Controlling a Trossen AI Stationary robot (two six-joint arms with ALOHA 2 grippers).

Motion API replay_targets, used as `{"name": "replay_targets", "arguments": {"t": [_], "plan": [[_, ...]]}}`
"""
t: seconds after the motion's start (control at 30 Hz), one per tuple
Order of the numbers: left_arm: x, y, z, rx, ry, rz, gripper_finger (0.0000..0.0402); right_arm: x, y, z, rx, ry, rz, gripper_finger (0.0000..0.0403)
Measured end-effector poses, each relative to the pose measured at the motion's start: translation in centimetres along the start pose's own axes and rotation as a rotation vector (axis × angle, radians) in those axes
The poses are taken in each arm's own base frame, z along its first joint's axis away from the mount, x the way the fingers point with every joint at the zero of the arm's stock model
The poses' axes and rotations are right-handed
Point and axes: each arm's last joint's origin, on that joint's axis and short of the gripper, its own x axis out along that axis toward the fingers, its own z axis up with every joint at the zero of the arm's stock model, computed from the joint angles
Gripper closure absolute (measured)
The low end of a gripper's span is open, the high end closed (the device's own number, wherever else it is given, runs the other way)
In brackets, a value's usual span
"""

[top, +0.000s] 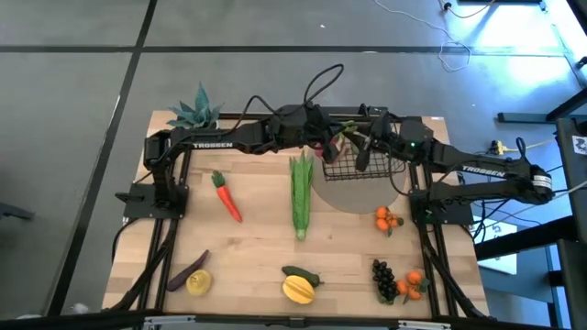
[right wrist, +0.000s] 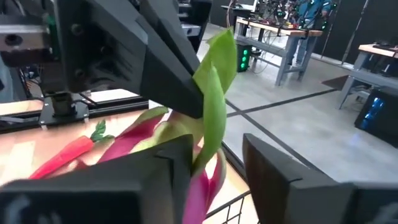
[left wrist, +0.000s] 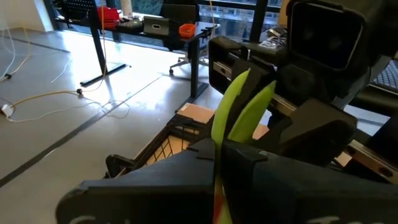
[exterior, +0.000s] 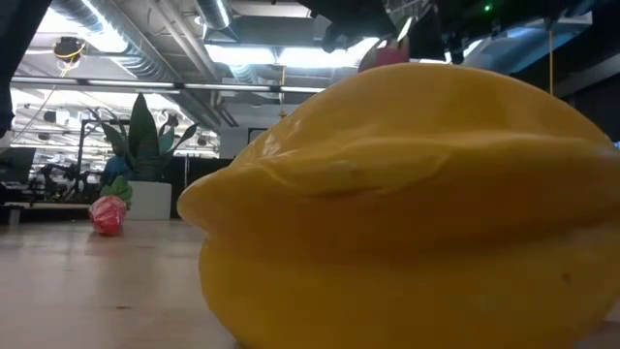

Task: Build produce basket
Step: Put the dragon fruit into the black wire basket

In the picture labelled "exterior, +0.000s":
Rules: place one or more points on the pink toy dragon fruit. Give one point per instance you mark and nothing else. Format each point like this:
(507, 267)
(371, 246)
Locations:
(387, 55)

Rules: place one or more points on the yellow plastic starfruit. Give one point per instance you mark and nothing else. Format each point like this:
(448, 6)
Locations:
(387, 194)

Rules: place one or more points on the red toy strawberry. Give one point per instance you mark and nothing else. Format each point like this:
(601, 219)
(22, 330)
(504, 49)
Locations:
(107, 215)

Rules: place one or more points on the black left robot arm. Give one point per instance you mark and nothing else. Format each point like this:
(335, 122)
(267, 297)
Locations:
(14, 48)

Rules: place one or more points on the long ceiling light bar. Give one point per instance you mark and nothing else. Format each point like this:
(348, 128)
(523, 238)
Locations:
(145, 84)

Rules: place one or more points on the black partition panel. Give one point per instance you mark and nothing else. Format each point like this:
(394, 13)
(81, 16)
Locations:
(198, 184)

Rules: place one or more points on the green snake plant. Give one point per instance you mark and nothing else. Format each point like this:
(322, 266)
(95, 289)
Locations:
(143, 140)

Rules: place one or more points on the person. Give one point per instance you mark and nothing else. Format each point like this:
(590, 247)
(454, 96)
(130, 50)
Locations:
(115, 169)

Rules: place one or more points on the dark computer monitor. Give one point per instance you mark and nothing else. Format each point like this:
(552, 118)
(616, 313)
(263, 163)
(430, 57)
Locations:
(17, 165)

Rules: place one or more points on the black metal frame stand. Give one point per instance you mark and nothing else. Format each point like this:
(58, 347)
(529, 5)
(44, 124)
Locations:
(79, 160)

